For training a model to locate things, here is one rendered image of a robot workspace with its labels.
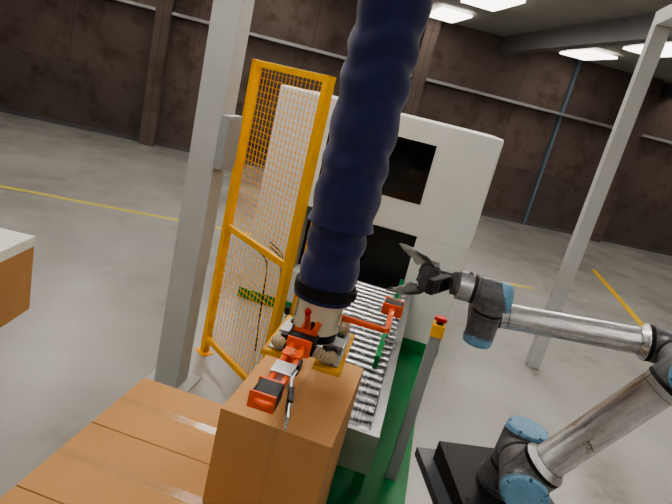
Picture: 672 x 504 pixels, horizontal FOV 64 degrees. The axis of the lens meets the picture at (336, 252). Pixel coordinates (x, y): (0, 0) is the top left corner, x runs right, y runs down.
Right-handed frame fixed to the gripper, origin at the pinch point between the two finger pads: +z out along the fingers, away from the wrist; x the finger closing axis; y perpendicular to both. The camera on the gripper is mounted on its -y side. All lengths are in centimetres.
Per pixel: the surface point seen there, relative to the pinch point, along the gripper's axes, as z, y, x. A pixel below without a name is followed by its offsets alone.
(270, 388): 22, -34, -31
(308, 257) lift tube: 29.3, 20.4, -11.0
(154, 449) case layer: 71, 13, -103
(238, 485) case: 31, -5, -91
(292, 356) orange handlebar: 21.5, -12.0, -32.3
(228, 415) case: 39, -4, -65
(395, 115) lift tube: 12.3, 20.2, 43.0
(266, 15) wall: 406, 1000, 156
